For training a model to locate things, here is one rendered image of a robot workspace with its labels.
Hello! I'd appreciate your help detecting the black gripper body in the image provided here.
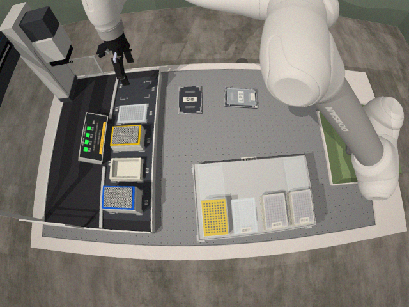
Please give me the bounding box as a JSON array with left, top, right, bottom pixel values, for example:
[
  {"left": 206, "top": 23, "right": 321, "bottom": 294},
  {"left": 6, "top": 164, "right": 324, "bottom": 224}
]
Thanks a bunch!
[{"left": 104, "top": 32, "right": 126, "bottom": 56}]

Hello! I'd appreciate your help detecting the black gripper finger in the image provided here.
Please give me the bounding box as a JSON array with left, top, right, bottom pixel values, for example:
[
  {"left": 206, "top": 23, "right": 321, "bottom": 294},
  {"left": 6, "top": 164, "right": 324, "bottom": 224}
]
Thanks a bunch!
[
  {"left": 111, "top": 48, "right": 130, "bottom": 86},
  {"left": 122, "top": 39, "right": 134, "bottom": 63}
]

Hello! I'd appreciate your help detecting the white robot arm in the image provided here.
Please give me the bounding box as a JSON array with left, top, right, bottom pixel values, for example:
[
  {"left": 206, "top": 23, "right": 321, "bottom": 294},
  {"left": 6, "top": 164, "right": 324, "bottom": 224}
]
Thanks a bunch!
[{"left": 82, "top": 0, "right": 404, "bottom": 200}]

